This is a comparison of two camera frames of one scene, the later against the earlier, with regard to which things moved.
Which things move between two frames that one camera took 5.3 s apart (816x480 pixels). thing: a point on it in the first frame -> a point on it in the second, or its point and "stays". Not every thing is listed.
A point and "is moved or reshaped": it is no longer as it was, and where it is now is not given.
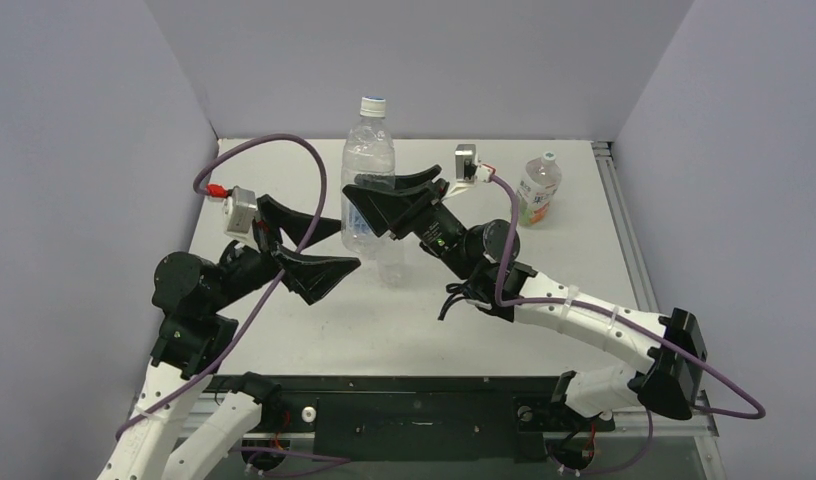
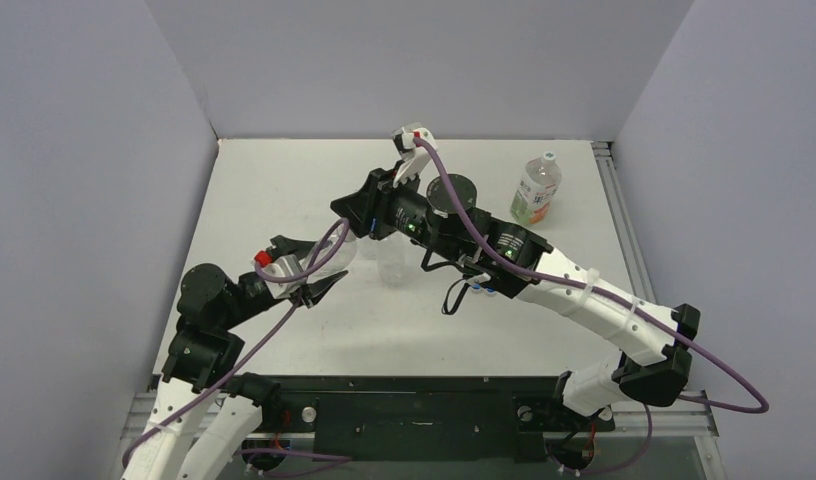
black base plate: [416, 419] stays
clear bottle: [392, 262] stays
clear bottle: [368, 156] is moved or reshaped
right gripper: [420, 208] stays
